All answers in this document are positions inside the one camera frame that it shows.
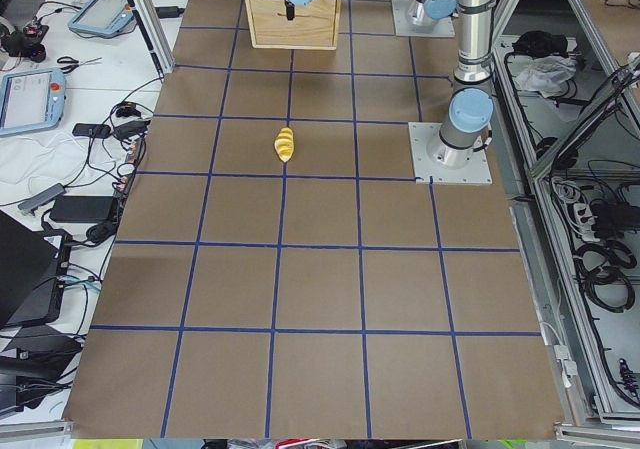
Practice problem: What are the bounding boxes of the black drawer handle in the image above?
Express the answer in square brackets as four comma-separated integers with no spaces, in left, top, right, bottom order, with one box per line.
[285,0,295,21]

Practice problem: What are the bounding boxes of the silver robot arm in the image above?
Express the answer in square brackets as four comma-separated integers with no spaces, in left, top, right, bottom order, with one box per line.
[245,0,496,170]

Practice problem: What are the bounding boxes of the wooden drawer cabinet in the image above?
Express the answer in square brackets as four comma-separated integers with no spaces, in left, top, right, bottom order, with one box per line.
[245,0,341,51]

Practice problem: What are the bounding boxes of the toy bread loaf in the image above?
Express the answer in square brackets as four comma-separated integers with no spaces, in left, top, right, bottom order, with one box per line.
[274,127,295,164]

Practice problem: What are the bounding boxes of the far blue teach pendant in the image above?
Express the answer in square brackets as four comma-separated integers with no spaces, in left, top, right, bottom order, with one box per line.
[67,0,134,39]

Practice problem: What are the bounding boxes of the blue teach pendant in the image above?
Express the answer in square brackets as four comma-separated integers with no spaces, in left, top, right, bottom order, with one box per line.
[1,68,66,137]
[67,0,134,39]

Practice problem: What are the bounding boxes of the near blue teach pendant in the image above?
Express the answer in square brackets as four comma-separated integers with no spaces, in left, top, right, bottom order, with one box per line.
[1,68,66,137]

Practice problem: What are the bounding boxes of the black power adapter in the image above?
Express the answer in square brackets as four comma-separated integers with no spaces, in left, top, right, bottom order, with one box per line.
[50,196,114,223]

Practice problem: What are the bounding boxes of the black laptop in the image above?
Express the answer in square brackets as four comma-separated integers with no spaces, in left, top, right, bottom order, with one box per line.
[1,213,71,329]

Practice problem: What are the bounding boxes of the aluminium frame post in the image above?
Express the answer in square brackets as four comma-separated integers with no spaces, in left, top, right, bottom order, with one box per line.
[127,0,175,79]

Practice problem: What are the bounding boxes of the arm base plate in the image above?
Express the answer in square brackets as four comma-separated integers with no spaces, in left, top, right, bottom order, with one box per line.
[408,122,493,186]
[391,0,457,38]

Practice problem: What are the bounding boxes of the black handled scissors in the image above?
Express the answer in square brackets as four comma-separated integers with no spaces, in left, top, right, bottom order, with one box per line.
[56,56,102,74]

